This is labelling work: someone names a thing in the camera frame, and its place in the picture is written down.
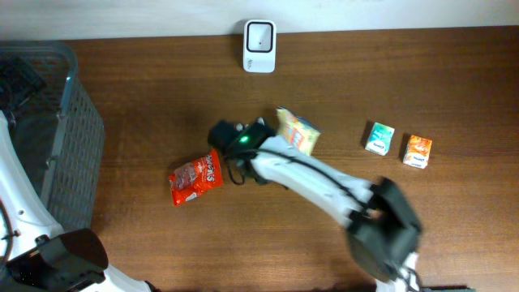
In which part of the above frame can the red snack bag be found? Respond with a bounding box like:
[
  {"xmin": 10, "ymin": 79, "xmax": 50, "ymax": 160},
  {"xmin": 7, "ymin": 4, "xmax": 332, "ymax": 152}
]
[{"xmin": 169, "ymin": 149, "xmax": 223, "ymax": 206}]

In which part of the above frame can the yellow snack bag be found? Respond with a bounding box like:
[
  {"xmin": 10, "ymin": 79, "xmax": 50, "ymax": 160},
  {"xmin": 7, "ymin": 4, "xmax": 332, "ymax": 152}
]
[{"xmin": 277, "ymin": 107, "xmax": 320, "ymax": 156}]

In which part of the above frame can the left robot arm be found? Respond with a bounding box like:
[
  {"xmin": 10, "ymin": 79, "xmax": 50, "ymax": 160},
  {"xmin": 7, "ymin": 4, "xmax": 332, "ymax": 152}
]
[{"xmin": 1, "ymin": 50, "xmax": 152, "ymax": 291}]

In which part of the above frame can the white barcode scanner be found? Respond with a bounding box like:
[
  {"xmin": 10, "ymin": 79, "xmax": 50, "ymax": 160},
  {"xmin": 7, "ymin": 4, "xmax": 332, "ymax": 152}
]
[{"xmin": 242, "ymin": 19, "xmax": 277, "ymax": 73}]

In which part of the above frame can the grey plastic mesh basket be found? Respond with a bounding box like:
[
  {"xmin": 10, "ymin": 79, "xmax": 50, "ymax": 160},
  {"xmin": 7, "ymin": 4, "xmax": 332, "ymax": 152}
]
[{"xmin": 1, "ymin": 41, "xmax": 105, "ymax": 231}]

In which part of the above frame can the green tissue pack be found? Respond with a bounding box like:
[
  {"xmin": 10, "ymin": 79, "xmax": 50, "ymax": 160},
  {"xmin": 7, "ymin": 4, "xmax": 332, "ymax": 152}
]
[{"xmin": 365, "ymin": 122, "xmax": 395, "ymax": 156}]

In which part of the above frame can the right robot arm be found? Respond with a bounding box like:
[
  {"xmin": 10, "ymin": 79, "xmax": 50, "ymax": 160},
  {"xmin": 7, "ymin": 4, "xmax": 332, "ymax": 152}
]
[{"xmin": 208, "ymin": 119, "xmax": 422, "ymax": 291}]

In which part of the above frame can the orange small carton box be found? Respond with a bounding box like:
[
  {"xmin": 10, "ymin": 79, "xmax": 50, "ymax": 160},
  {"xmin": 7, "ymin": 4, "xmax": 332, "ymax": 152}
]
[{"xmin": 402, "ymin": 135, "xmax": 432, "ymax": 169}]

